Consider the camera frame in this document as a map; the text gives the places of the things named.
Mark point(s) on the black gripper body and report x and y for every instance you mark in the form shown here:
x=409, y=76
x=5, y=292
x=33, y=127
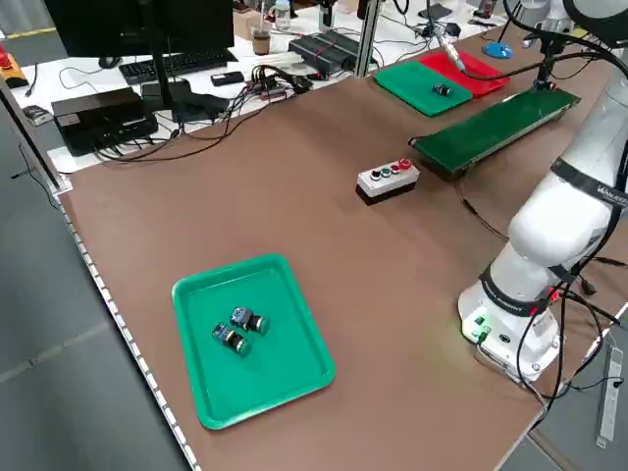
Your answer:
x=549, y=41

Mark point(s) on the white button control box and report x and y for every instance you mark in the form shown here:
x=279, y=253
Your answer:
x=387, y=181

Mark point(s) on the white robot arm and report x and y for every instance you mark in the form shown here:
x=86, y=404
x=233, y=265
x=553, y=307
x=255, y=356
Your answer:
x=544, y=10
x=549, y=230

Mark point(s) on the green conveyor belt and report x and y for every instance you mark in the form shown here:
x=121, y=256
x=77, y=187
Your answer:
x=490, y=132

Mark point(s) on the black electronics box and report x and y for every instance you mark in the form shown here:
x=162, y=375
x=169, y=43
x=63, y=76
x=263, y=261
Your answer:
x=98, y=118

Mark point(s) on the yellow emergency stop box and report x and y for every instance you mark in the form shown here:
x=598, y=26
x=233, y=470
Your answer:
x=10, y=68

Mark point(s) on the blue desk lamp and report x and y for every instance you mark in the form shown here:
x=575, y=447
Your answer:
x=496, y=50

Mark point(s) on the red plastic tray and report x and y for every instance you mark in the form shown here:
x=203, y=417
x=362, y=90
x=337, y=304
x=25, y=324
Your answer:
x=486, y=73

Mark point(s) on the green plastic tray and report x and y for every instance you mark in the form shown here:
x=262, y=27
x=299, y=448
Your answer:
x=417, y=88
x=275, y=382

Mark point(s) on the grey finned power supply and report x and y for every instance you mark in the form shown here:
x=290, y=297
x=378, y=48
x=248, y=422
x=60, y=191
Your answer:
x=319, y=56
x=350, y=41

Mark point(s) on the clear plastic bottle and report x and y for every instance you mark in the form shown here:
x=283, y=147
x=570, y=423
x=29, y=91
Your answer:
x=283, y=15

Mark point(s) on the brown paper cup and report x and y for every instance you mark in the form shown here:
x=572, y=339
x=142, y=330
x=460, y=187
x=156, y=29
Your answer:
x=261, y=41

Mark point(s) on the black handheld device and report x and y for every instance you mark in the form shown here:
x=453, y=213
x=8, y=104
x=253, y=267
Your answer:
x=227, y=78

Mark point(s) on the grey power strip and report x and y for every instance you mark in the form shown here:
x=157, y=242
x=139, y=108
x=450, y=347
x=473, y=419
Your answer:
x=611, y=392

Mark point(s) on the black keyboard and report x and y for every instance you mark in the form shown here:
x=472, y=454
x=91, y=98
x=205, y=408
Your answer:
x=186, y=64

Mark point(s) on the black computer monitor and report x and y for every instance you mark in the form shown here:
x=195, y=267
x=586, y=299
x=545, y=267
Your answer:
x=137, y=24

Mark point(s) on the black computer mouse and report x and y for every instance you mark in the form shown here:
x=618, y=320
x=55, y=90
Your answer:
x=109, y=62

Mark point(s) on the aluminium frame post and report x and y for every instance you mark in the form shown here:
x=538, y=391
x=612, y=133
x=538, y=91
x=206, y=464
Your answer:
x=368, y=39

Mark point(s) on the aluminium frame profile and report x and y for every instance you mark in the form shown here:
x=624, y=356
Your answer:
x=34, y=137

